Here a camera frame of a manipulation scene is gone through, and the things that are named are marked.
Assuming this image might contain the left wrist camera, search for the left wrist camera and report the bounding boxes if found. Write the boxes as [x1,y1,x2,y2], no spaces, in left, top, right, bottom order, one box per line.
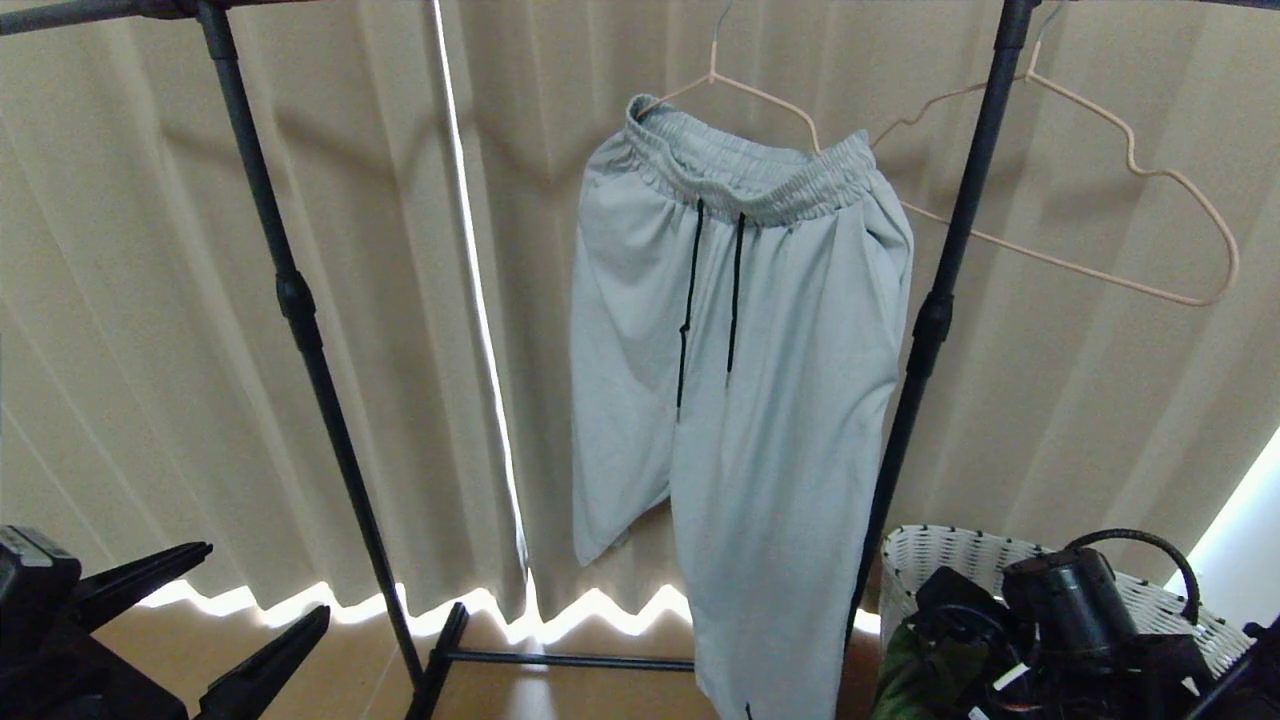
[0,525,83,641]

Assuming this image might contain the black clothes rack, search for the black clothes rack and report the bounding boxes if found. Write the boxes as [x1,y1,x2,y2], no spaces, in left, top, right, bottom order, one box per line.
[0,0,1280,720]

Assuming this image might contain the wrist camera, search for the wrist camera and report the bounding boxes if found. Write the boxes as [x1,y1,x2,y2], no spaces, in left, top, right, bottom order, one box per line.
[0,525,83,641]
[913,566,1011,651]

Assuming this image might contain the green garment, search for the green garment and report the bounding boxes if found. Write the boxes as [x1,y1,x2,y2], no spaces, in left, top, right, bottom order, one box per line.
[870,620,991,720]

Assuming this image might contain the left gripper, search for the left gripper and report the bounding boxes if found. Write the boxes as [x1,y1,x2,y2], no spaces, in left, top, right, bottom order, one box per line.
[0,542,331,720]

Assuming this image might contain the pale grey shorts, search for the pale grey shorts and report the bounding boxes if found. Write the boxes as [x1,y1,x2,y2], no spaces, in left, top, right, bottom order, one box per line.
[570,95,916,720]

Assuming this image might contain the pink clothes hanger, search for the pink clothes hanger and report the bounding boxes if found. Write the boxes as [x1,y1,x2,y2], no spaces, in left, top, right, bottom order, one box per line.
[870,0,1242,308]
[635,0,823,156]

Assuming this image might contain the beige curtain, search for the beige curtain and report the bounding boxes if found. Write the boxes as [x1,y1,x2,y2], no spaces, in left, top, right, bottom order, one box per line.
[0,0,1280,641]

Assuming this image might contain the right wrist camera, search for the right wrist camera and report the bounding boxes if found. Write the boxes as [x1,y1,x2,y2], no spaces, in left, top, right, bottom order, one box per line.
[913,566,1011,651]

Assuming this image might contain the white laundry basket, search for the white laundry basket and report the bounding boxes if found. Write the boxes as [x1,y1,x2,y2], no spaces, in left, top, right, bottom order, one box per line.
[880,525,1253,681]

